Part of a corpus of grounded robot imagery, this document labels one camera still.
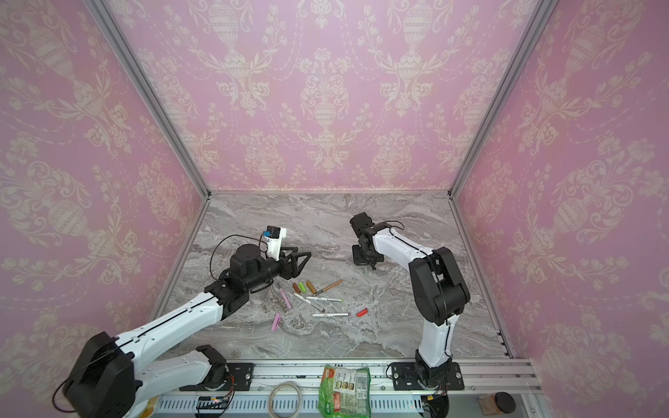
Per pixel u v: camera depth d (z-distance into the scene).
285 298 0.89
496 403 0.63
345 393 0.70
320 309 0.87
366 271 0.92
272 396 0.70
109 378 0.40
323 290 0.91
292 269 0.70
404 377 0.73
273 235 0.69
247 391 0.73
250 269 0.61
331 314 0.85
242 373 0.75
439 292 0.49
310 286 0.92
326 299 0.89
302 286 0.92
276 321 0.84
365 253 0.80
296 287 0.92
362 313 0.86
